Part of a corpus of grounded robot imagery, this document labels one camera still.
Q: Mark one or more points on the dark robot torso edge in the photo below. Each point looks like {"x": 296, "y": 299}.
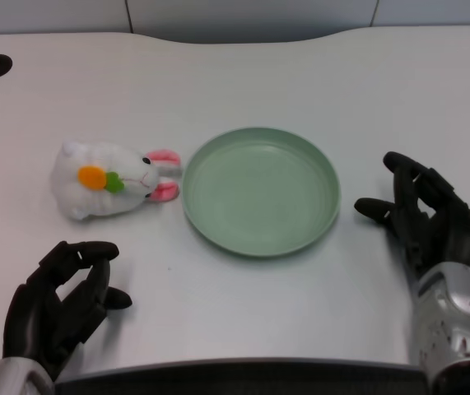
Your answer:
{"x": 238, "y": 380}

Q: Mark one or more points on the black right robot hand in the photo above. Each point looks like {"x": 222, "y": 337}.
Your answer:
{"x": 452, "y": 230}

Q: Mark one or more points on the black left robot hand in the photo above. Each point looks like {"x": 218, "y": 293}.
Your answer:
{"x": 37, "y": 312}

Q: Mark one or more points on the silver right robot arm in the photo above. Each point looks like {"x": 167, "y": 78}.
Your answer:
{"x": 452, "y": 321}

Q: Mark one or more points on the green round plate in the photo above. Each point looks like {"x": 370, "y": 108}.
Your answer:
{"x": 259, "y": 193}

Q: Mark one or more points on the white rabbit plush doll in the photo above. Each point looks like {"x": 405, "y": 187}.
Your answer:
{"x": 94, "y": 197}

